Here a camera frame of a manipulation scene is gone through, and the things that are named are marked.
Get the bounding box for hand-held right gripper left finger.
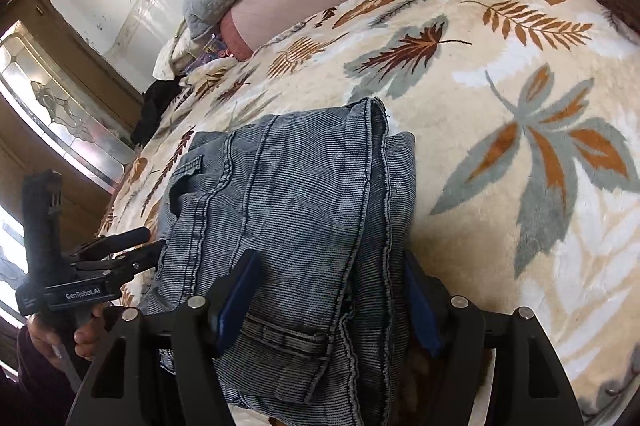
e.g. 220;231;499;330
67;250;263;426

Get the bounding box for white printed pillow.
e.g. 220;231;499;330
152;18;201;79

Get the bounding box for black cloth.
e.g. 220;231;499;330
131;78;183;147

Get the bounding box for person's left forearm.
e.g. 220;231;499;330
0;328;76;412

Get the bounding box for blue denim pants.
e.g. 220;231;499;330
137;98;418;426

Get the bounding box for person's left hand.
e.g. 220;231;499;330
27;301;108;367

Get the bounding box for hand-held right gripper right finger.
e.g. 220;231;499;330
402;251;586;426

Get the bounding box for leaf print blanket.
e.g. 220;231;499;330
95;0;640;426

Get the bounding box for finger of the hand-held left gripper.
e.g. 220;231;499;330
112;240;167;279
75;227;152;259

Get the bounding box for purple plastic wrapper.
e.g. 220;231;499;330
200;36;231;66

